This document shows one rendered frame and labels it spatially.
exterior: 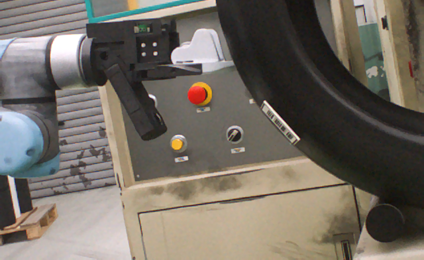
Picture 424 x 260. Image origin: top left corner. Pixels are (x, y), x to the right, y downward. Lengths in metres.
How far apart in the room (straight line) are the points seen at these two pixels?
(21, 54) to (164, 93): 0.72
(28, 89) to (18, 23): 9.55
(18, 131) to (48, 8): 9.58
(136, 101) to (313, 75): 0.28
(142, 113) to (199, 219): 0.71
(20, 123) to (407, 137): 0.45
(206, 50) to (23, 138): 0.26
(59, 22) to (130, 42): 9.44
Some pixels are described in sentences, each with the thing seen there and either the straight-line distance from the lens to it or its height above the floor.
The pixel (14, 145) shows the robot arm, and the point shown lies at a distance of 1.00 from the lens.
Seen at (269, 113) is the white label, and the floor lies 1.05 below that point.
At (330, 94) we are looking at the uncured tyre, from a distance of 0.93.
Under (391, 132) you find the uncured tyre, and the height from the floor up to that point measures 1.01.
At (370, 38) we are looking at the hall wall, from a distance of 10.14.
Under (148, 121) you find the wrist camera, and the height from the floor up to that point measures 1.06.
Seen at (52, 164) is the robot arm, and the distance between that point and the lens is 1.16.
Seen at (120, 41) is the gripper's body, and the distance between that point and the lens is 1.11.
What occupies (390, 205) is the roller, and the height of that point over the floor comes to 0.92.
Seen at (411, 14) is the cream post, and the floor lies 1.15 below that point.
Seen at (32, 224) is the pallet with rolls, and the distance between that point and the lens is 7.40.
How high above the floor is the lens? 1.11
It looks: 3 degrees down
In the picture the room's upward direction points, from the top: 10 degrees counter-clockwise
